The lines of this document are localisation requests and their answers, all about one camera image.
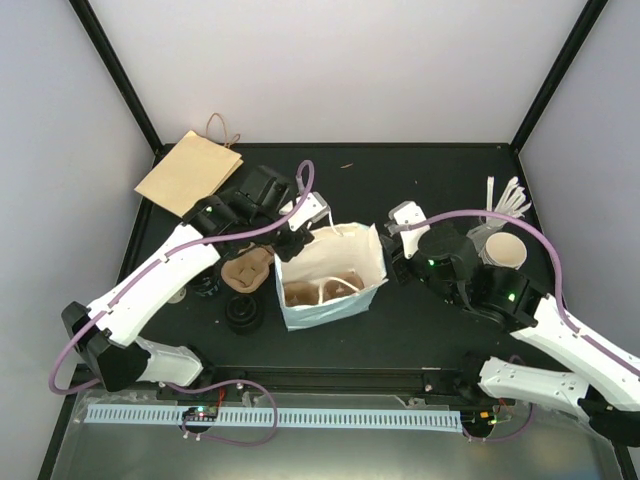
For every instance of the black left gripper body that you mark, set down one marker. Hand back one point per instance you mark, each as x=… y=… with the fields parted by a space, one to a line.
x=286 y=250

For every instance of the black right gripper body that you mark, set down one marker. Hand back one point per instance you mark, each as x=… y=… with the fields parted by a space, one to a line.
x=402 y=276

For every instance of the single brown cup carrier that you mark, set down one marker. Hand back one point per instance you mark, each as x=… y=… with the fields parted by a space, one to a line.
x=319 y=291

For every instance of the light blue paper bag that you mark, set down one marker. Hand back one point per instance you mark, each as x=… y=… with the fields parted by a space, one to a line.
x=351 y=247

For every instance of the stack of black lids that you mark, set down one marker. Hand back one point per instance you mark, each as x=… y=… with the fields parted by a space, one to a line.
x=243 y=313

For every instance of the white paper coffee cup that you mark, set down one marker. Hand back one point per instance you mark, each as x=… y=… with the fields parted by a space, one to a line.
x=178 y=296

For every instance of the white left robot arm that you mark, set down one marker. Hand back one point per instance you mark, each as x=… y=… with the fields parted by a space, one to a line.
x=255 y=207

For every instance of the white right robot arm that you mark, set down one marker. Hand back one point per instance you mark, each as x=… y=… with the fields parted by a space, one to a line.
x=599 y=386

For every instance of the black paper coffee cup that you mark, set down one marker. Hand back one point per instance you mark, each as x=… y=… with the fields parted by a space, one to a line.
x=206 y=285

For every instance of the stack of white paper cups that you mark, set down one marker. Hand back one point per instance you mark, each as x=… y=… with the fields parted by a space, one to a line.
x=504 y=249

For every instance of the brown kraft paper bag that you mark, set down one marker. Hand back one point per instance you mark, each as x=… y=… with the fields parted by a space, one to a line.
x=195 y=168

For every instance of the clear cup of stirrers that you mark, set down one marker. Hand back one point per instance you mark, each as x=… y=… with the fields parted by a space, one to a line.
x=513 y=202

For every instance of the black circuit board with leds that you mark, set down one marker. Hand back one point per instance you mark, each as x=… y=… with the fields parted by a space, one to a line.
x=200 y=413

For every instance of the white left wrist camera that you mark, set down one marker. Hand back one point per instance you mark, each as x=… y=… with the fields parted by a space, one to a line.
x=314 y=208

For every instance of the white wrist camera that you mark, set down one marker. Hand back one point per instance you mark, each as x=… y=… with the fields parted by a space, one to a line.
x=409 y=222
x=314 y=208

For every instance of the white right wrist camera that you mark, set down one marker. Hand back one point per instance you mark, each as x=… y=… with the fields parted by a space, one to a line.
x=409 y=222

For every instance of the black frame post left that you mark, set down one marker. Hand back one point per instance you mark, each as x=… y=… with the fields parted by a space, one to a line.
x=108 y=55

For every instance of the black frame post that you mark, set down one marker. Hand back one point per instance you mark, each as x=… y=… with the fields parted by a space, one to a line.
x=108 y=55
x=576 y=38

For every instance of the light blue cable duct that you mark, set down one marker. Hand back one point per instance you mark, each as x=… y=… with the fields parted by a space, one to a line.
x=309 y=418

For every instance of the black frame post right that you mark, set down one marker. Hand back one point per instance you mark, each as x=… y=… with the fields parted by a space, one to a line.
x=576 y=38

